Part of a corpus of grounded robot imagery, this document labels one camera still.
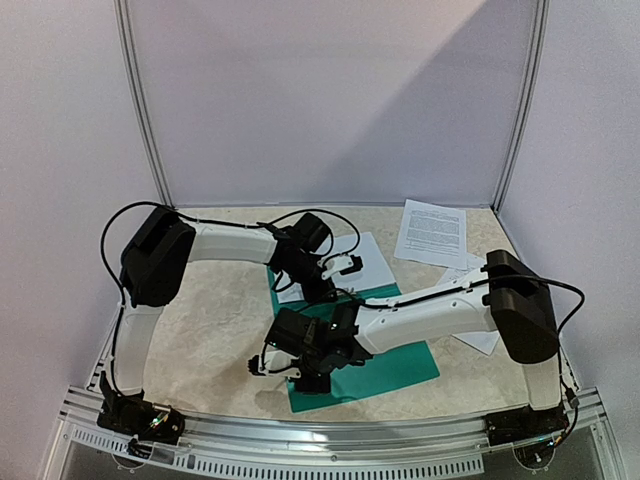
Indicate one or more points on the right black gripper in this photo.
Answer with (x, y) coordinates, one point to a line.
(314, 376)

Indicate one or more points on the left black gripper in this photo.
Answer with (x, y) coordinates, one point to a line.
(325, 293)

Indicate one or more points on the printed paper sheet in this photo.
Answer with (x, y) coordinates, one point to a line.
(375, 271)
(433, 235)
(483, 342)

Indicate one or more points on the green file folder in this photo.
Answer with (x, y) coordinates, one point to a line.
(394, 370)

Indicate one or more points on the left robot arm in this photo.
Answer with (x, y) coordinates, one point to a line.
(154, 261)

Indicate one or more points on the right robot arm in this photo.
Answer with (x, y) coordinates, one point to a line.
(502, 296)

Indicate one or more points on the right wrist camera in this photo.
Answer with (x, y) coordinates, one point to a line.
(274, 363)

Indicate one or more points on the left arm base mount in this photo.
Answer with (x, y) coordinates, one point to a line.
(136, 417)

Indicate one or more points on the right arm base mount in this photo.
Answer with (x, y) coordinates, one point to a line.
(524, 423)

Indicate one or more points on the aluminium front rail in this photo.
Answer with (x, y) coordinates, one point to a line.
(219, 447)

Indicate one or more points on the left aluminium frame post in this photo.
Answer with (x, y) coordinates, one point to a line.
(123, 17)

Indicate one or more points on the aluminium frame post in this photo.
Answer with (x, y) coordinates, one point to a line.
(525, 100)
(123, 17)

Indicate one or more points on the right aluminium frame post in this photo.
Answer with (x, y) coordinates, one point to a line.
(525, 100)

